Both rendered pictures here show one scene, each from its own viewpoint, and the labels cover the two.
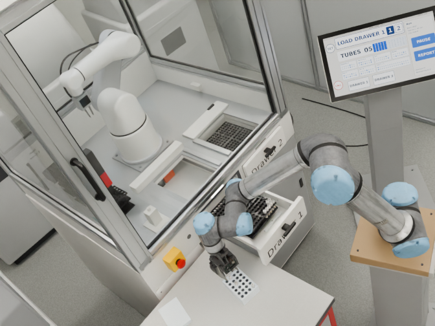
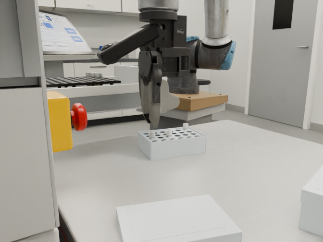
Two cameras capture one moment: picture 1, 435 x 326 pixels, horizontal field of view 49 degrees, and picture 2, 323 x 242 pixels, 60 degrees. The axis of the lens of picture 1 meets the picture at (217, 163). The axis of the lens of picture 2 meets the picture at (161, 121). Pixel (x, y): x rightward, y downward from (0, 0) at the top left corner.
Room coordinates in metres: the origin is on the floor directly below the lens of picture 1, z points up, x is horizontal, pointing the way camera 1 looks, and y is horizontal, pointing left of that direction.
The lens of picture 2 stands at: (1.06, 0.67, 0.96)
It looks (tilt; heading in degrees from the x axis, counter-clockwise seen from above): 13 degrees down; 272
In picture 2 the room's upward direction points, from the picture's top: straight up
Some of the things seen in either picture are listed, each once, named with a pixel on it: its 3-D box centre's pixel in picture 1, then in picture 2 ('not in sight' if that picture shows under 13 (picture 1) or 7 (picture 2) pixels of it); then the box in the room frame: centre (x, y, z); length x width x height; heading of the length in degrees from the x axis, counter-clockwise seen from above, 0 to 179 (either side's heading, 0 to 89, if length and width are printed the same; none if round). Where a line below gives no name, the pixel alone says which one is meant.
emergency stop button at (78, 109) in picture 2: (180, 263); (74, 117); (1.20, 0.29, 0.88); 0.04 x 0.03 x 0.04; 124
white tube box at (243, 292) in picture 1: (241, 286); (171, 141); (1.06, 0.10, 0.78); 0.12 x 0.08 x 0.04; 23
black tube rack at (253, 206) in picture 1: (244, 212); (66, 92); (1.32, -0.03, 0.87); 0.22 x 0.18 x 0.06; 34
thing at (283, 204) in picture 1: (243, 212); (63, 94); (1.33, -0.02, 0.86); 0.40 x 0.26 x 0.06; 34
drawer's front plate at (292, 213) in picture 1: (283, 229); (137, 86); (1.16, -0.14, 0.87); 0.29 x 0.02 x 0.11; 124
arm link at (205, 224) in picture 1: (207, 228); not in sight; (1.08, 0.12, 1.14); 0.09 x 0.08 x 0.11; 71
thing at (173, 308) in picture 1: (175, 315); (174, 223); (1.05, 0.38, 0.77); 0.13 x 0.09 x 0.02; 17
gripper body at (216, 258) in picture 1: (221, 255); (162, 47); (1.08, 0.12, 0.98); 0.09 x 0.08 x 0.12; 23
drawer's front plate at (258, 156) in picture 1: (265, 154); not in sight; (1.60, -0.22, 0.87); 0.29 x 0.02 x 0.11; 124
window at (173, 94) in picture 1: (177, 85); not in sight; (1.47, 0.03, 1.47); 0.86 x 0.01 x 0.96; 124
